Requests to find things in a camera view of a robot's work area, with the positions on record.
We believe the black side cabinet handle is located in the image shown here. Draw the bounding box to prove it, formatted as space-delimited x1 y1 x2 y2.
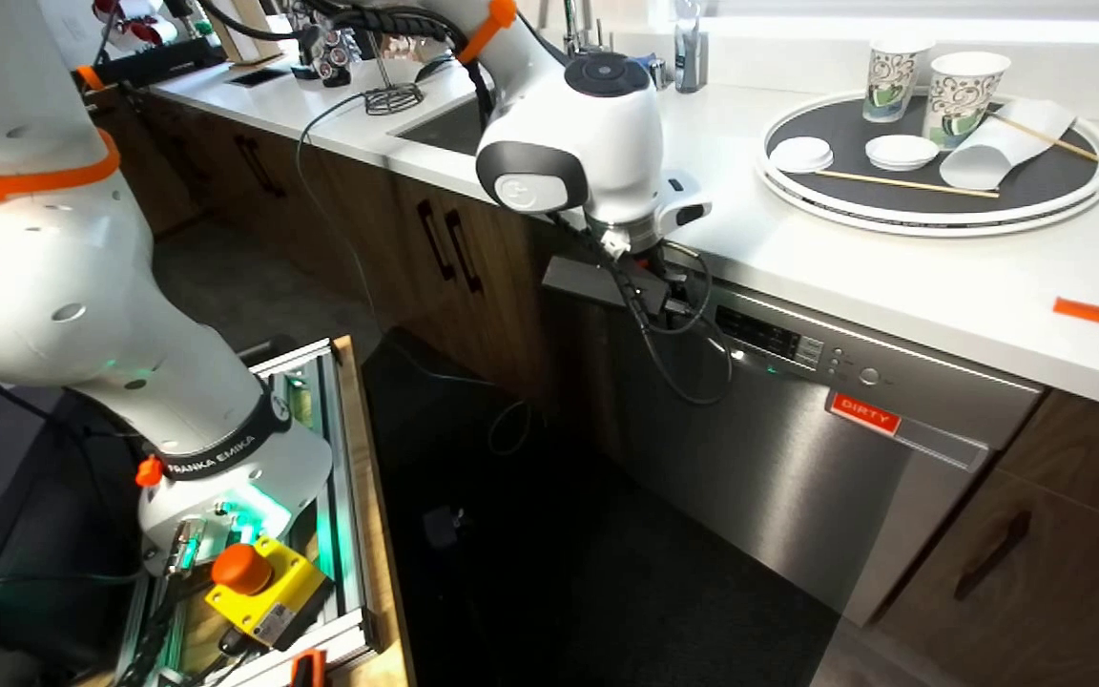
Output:
949 509 1037 602

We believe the wooden chopstick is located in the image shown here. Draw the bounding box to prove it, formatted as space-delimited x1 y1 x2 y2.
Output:
820 168 1004 201
990 112 1099 168

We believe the black cabinet door handle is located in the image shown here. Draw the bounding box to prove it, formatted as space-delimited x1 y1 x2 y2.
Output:
411 199 461 288
444 207 490 297

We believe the light wooden board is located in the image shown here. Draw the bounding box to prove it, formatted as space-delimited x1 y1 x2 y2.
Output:
207 0 292 69

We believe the yellow emergency stop button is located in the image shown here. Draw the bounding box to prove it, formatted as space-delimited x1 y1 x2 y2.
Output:
202 535 334 647

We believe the patterned mug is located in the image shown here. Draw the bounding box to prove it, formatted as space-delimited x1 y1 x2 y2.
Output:
305 16 372 88

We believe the dark wood drawer cabinet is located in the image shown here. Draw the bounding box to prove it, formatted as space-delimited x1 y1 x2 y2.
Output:
97 92 312 297

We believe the black drawer cabinet handle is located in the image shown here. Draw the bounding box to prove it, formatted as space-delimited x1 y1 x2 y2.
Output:
236 132 288 201

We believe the chrome kitchen faucet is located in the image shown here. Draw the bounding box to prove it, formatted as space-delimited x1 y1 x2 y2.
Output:
559 0 617 64

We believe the clear dish soap bottle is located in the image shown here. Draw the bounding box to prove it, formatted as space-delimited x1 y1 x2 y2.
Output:
672 0 715 97

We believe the patterned paper cup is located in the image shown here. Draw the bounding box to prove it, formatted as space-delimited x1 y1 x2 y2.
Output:
920 51 1016 152
862 35 938 126

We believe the round black white tray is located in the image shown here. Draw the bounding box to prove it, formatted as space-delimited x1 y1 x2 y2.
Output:
755 88 1099 240

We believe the red dishwasher sticker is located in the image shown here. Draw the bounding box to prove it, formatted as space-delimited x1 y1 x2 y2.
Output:
824 390 904 439

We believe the brown wood side cabinet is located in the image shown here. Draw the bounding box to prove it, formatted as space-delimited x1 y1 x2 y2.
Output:
869 390 1099 687

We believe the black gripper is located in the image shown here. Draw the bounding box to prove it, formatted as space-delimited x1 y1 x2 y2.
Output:
601 240 708 325

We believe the stainless steel sink basin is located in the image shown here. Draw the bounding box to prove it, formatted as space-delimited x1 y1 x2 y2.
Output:
399 97 490 161

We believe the small white dish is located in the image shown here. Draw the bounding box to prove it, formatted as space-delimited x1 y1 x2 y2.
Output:
769 134 838 179
862 132 946 177

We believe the stainless steel dishwasher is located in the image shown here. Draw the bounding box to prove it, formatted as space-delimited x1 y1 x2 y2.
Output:
572 246 1047 630

